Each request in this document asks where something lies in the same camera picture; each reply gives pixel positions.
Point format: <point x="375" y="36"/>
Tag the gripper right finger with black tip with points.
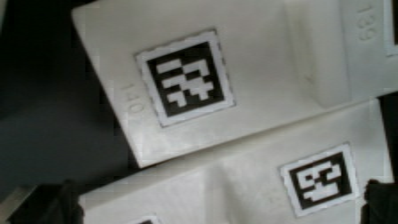
<point x="378" y="211"/>

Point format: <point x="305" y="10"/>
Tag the gripper left finger with black tip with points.
<point x="40" y="204"/>

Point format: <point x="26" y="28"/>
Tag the white cabinet door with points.
<point x="220" y="67"/>
<point x="279" y="178"/>

